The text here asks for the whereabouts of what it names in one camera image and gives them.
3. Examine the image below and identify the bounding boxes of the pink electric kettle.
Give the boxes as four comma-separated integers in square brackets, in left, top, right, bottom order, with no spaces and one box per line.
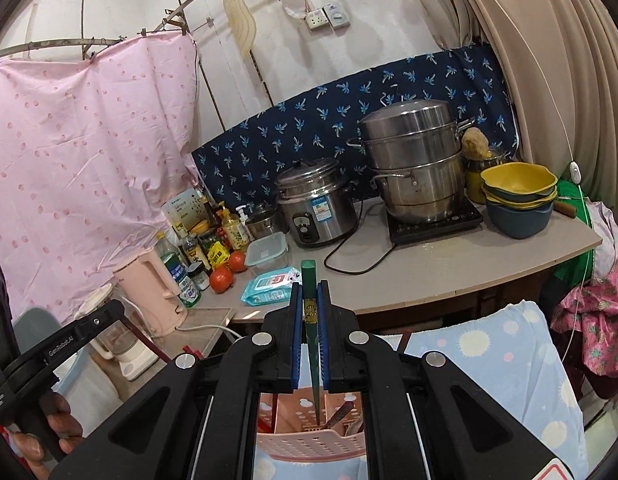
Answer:
[113,248,187,337]

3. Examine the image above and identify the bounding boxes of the green chopstick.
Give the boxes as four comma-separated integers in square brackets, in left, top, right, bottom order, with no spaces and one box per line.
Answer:
[300,260,322,427]

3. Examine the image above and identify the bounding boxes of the white blender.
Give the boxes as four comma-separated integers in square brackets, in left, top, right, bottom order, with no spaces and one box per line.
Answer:
[73,283,157,382]

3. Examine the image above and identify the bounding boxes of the stacked yellow blue bowls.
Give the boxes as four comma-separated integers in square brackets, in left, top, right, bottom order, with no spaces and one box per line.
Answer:
[480,162,558,240]

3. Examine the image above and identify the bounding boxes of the pink dotted curtain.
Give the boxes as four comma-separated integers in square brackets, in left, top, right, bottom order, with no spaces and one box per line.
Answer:
[0,32,197,321]

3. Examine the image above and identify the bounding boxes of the white corded switch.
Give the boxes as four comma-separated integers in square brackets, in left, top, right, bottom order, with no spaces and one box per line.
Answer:
[453,0,590,366]

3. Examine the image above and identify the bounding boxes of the pink perforated utensil holder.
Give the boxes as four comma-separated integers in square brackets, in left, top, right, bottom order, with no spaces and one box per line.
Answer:
[257,387,365,463]

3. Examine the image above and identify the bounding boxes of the white wall socket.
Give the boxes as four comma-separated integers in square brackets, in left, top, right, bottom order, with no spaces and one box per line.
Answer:
[305,3,350,30]

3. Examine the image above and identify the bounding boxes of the navy floral backsplash cloth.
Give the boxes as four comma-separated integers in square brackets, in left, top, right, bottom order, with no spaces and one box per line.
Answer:
[193,42,519,208]

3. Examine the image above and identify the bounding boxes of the clear food container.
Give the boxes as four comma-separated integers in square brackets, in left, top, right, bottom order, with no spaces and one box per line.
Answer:
[245,232,289,276]

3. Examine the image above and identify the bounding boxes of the pink floral cloth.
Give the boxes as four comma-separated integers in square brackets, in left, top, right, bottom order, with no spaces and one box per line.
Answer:
[551,258,618,378]

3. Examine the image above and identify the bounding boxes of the black power cable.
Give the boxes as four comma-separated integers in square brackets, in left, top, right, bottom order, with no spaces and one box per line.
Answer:
[322,199,398,276]

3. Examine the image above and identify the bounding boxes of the beige hanging curtain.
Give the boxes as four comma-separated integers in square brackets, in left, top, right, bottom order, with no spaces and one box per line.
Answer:
[420,0,618,221]

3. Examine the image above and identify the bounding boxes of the maroon chopstick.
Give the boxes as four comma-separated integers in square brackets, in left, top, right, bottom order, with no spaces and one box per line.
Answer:
[120,316,170,363]

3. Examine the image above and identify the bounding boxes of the blue wet wipes pack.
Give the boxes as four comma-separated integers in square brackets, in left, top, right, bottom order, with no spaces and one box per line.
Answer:
[241,266,301,307]

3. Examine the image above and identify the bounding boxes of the red tomato back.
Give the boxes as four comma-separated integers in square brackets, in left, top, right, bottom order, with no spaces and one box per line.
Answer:
[227,250,247,273]

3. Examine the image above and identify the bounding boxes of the person's left hand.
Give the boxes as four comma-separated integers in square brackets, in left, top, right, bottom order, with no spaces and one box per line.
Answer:
[10,392,85,469]

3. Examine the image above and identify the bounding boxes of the green label bottle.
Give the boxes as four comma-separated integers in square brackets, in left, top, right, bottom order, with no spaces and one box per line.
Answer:
[155,231,202,309]

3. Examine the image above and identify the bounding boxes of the stacked steel steamer pot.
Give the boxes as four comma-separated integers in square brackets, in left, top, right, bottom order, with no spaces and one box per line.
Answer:
[346,100,475,223]

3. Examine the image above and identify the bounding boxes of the red tomato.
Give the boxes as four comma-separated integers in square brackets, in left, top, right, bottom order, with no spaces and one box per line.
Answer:
[209,266,234,294]
[227,250,247,273]

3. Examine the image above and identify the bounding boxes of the small steel pot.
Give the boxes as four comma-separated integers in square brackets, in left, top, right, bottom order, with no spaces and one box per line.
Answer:
[245,204,288,240]

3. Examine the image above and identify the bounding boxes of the red tomato front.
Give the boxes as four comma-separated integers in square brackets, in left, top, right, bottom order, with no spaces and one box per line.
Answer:
[209,266,234,294]

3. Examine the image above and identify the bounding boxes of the yellow sponge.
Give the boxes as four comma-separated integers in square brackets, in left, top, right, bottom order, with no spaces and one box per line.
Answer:
[462,127,492,160]

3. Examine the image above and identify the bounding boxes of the beige cutting board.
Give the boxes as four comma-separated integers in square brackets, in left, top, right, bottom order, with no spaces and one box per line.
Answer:
[223,0,257,58]

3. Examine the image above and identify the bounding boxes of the blue patterned tablecloth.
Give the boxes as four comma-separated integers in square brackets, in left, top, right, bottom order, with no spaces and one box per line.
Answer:
[251,301,589,479]

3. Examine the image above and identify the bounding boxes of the steel rice cooker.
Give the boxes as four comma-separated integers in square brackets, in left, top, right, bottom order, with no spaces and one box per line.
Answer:
[275,158,357,247]

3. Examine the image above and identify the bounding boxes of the yellow oil bottle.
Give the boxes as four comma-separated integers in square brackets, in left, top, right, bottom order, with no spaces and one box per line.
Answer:
[220,205,251,252]

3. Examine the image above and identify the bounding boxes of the white carton box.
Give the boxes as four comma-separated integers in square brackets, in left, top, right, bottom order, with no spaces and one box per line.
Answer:
[161,188,208,233]

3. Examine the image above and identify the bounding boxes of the yellow seasoning packet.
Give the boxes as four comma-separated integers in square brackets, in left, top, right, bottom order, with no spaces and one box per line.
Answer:
[207,242,231,269]

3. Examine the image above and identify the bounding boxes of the black induction cooktop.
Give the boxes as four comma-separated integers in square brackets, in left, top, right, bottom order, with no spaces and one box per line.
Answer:
[387,198,484,246]

